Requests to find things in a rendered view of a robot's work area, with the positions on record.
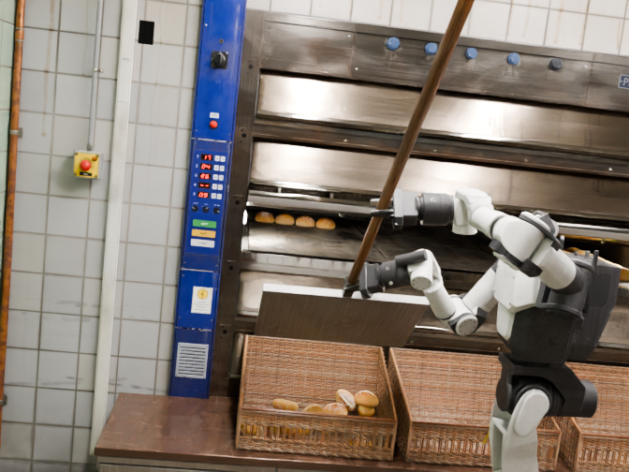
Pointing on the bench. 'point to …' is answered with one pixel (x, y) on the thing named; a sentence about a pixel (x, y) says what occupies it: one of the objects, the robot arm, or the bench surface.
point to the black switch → (219, 59)
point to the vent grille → (191, 361)
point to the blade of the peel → (337, 316)
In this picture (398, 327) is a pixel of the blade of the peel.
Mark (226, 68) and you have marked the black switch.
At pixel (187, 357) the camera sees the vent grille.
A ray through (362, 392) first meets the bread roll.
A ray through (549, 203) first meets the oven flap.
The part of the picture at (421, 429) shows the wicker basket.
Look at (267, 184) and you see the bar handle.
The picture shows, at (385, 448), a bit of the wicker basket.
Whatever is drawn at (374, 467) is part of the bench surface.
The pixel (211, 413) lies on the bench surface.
